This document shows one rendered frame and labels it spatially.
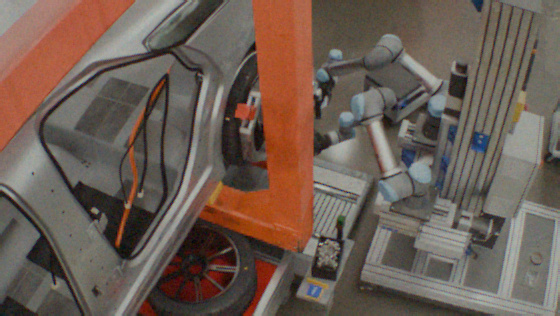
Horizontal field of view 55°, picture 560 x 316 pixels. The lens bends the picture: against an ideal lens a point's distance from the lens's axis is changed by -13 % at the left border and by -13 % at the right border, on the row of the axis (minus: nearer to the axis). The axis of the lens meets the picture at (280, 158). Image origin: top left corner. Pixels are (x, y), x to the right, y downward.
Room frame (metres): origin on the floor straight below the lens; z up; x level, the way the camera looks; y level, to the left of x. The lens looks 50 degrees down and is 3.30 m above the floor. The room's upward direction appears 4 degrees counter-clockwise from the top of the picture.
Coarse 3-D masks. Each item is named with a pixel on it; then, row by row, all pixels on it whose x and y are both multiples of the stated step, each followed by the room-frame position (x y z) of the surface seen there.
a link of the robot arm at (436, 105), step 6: (438, 96) 2.25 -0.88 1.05; (444, 96) 2.24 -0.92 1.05; (432, 102) 2.21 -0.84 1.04; (438, 102) 2.21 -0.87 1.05; (444, 102) 2.20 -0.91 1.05; (432, 108) 2.18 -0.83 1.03; (438, 108) 2.17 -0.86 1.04; (432, 114) 2.17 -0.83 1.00; (438, 114) 2.15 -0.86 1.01; (432, 120) 2.16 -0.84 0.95; (438, 120) 2.15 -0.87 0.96
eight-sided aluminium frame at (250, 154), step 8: (256, 88) 2.31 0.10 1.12; (256, 96) 2.27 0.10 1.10; (248, 104) 2.25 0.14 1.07; (256, 104) 2.24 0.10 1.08; (256, 112) 2.22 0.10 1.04; (248, 120) 2.22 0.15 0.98; (240, 128) 2.17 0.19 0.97; (248, 128) 2.16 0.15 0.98; (240, 136) 2.16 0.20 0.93; (248, 136) 2.14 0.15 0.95; (248, 144) 2.14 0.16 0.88; (264, 144) 2.36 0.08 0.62; (248, 152) 2.17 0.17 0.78; (256, 152) 2.26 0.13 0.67; (264, 152) 2.30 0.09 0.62; (248, 160) 2.15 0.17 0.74; (256, 160) 2.17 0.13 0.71; (264, 160) 2.25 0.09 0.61
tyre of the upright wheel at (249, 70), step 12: (252, 60) 2.48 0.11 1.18; (240, 72) 2.39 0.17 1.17; (252, 72) 2.39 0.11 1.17; (240, 84) 2.32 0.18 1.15; (228, 96) 2.27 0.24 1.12; (240, 96) 2.26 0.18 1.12; (228, 108) 2.22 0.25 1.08; (228, 120) 2.19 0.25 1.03; (228, 132) 2.15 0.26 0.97; (228, 144) 2.13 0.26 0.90; (228, 156) 2.14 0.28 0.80; (240, 156) 2.18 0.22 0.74
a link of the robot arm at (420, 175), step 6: (414, 168) 1.77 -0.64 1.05; (420, 168) 1.77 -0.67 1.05; (426, 168) 1.77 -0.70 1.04; (408, 174) 1.74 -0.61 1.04; (414, 174) 1.73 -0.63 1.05; (420, 174) 1.73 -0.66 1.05; (426, 174) 1.73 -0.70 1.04; (414, 180) 1.71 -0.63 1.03; (420, 180) 1.70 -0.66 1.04; (426, 180) 1.70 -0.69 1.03; (414, 186) 1.69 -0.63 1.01; (420, 186) 1.69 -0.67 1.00; (426, 186) 1.71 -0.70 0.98; (414, 192) 1.68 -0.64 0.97; (420, 192) 1.70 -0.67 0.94; (426, 192) 1.71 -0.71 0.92
